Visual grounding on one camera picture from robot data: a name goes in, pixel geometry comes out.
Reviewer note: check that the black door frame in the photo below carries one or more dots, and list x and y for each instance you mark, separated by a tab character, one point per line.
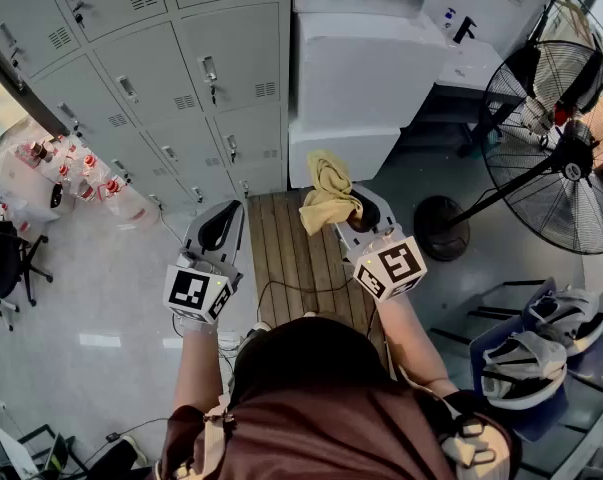
26	85

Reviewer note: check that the grey metal locker doors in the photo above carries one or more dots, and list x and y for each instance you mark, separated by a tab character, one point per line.
146	68

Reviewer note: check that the person's left forearm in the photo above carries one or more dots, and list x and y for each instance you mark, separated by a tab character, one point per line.
198	363

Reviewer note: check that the black tap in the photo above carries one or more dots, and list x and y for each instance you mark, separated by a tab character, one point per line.
464	29

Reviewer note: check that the small white foam box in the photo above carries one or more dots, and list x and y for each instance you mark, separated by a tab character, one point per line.
341	153

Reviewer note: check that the yellow cloth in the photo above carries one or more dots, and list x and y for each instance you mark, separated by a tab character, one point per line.
328	188

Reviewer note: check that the person's brown shirt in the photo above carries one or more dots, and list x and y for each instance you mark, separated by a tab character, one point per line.
321	433

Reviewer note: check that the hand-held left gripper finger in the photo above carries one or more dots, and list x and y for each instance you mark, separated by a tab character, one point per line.
208	228
232	225

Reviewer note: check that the blue chair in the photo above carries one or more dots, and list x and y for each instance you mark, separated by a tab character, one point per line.
531	420

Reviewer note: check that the wooden slatted platform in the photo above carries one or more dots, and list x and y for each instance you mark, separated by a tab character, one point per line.
291	258

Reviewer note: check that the laptop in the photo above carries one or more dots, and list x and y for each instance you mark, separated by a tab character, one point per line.
26	455

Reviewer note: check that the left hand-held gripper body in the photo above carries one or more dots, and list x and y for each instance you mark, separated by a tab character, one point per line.
196	288

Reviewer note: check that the large white foam box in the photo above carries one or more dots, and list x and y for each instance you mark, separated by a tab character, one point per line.
366	68

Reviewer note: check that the large black floor fan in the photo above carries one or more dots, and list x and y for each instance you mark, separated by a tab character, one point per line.
571	163

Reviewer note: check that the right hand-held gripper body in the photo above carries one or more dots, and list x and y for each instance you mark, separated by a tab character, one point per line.
393	268

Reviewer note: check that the black metal frame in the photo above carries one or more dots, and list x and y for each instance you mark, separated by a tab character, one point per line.
486	313

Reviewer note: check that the cluster of clear water jugs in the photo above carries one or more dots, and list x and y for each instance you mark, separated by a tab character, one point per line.
81	178

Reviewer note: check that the black office chair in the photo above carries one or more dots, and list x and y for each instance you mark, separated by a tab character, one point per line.
6	263

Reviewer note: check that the person's black trouser leg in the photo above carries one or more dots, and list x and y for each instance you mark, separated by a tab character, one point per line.
116	460

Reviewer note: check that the person's right forearm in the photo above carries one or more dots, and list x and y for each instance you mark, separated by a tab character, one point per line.
411	343

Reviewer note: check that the white cabinet machine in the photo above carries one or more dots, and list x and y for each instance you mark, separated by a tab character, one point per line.
501	3

